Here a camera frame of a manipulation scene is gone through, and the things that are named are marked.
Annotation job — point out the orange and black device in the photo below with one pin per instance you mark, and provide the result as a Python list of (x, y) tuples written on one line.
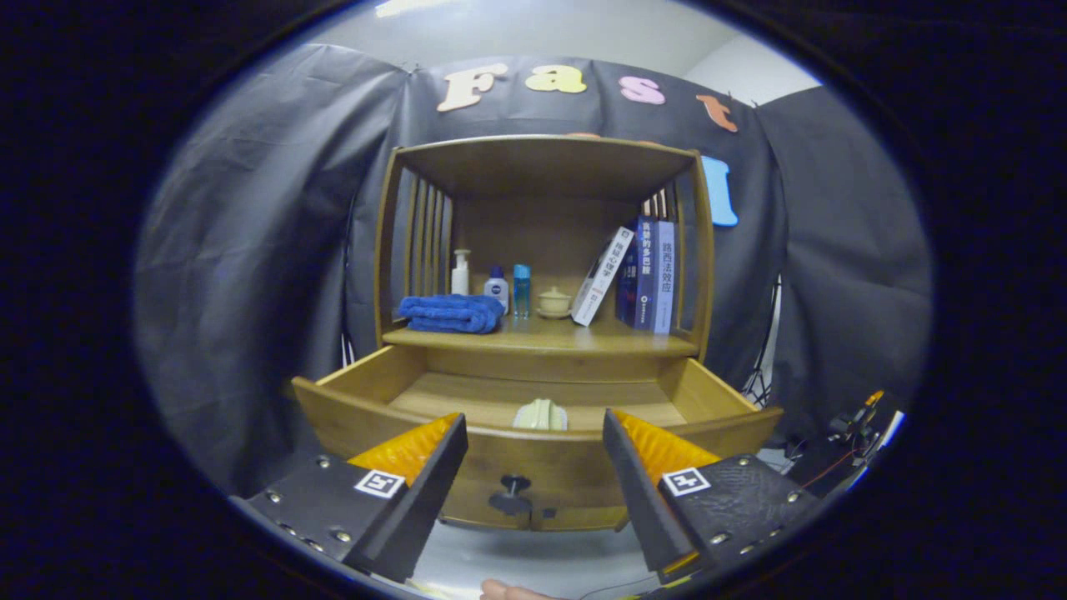
[(854, 421)]

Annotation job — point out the clear blue bottle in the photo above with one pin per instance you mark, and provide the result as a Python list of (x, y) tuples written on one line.
[(522, 292)]

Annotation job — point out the white pump bottle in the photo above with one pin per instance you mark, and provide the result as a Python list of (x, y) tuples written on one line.
[(460, 279)]

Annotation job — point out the grey-blue book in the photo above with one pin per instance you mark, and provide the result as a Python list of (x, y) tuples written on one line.
[(664, 283)]

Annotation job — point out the blue folded towel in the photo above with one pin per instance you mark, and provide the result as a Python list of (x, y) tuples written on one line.
[(450, 313)]

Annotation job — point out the white book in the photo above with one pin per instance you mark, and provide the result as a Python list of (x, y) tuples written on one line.
[(602, 275)]

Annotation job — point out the wooden drawer black knob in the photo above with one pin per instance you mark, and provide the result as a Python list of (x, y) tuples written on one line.
[(533, 462)]

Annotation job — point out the pale green scrubber grey base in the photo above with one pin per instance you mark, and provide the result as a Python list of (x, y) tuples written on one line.
[(540, 415)]

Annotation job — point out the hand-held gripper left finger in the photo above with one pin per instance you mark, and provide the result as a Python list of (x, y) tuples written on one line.
[(421, 517)]

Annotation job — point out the black tripod stand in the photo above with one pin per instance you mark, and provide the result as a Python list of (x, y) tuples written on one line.
[(763, 383)]

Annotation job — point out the beige lidded teacup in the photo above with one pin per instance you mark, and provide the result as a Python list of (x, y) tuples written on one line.
[(553, 302)]

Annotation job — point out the dark blue book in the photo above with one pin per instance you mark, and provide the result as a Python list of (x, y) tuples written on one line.
[(638, 283)]

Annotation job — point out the wooden countertop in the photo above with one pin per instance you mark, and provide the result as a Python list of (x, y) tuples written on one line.
[(583, 337)]

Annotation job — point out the white bottle blue cap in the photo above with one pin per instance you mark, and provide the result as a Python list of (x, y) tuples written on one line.
[(497, 292)]

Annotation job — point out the black backdrop cloth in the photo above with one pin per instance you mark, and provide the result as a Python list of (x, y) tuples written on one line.
[(250, 275)]

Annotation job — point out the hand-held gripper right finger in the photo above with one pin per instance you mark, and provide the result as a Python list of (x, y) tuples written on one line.
[(642, 500)]

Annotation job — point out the wooden cabinet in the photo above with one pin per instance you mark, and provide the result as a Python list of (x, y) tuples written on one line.
[(542, 167)]

